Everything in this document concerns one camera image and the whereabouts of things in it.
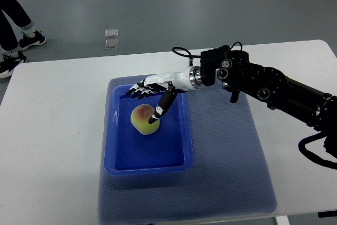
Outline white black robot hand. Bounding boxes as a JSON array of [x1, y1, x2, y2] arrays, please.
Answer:
[[126, 66, 203, 124]]

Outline green red peach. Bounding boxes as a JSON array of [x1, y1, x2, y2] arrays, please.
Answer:
[[131, 104, 160, 135]]

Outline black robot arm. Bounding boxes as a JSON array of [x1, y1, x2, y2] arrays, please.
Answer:
[[200, 45, 336, 140]]

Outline upper floor metal plate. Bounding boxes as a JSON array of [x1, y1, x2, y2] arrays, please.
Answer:
[[105, 28, 119, 38]]

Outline blue rectangular plastic tray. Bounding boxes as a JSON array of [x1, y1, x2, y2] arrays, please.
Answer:
[[102, 84, 193, 176]]

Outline blue grey mesh mat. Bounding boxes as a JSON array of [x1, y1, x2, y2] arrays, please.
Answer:
[[98, 76, 277, 224]]

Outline black white sneaker far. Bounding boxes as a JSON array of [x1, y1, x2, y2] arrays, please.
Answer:
[[18, 30, 47, 52]]

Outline black white sneaker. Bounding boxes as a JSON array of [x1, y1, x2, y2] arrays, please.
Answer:
[[18, 30, 47, 52], [1, 52, 27, 79]]

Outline white table leg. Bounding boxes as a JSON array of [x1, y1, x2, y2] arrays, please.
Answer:
[[275, 216, 290, 225]]

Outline black white sneaker near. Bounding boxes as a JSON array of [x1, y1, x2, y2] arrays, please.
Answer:
[[1, 52, 27, 79]]

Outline person leg dark trousers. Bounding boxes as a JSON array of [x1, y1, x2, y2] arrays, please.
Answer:
[[0, 0, 33, 52]]

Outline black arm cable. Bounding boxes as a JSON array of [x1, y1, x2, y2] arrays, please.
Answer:
[[298, 132, 337, 169]]

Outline black table edge bracket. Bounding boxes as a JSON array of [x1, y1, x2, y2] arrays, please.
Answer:
[[318, 210, 337, 218]]

